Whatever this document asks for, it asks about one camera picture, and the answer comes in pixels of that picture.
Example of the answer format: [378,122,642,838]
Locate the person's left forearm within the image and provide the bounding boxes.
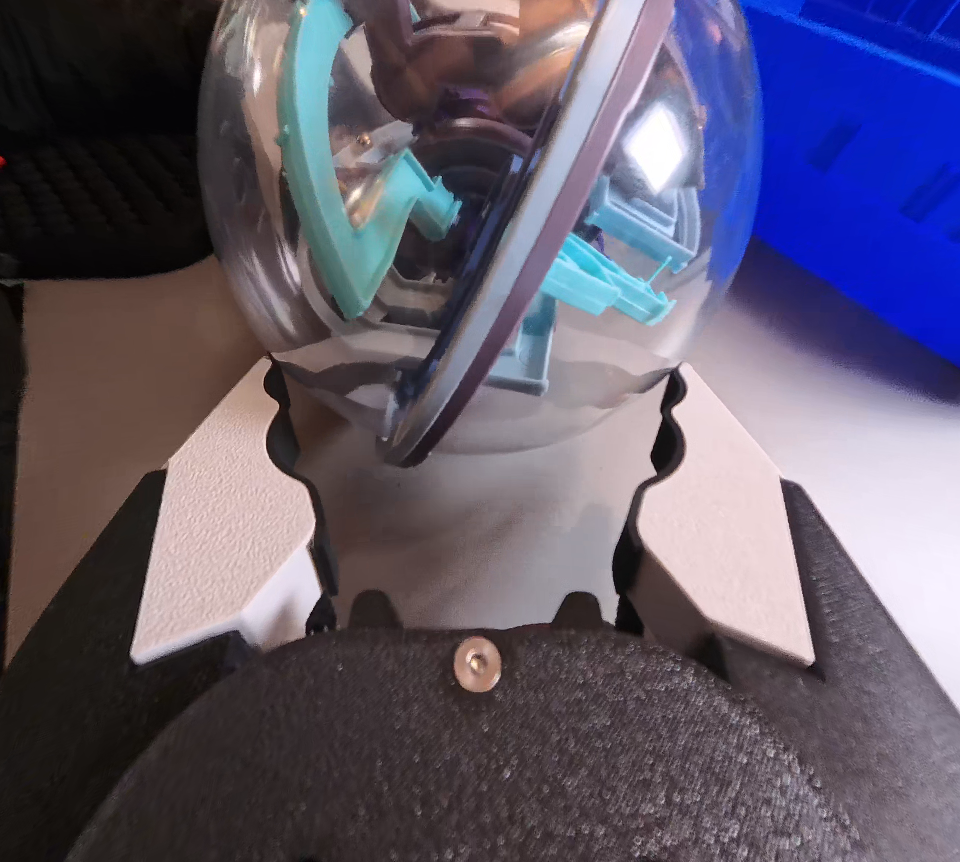
[0,0,249,150]

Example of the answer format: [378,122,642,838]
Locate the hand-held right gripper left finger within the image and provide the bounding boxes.
[131,360,334,665]

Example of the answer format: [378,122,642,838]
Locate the clear maze ball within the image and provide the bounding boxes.
[198,0,763,470]

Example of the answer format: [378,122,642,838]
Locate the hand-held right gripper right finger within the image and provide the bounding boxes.
[623,364,819,668]

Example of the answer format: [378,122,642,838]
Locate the black mesh chair seat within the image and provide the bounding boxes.
[0,127,219,281]

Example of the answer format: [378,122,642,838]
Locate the blue plastic tray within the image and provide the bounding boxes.
[708,0,960,368]

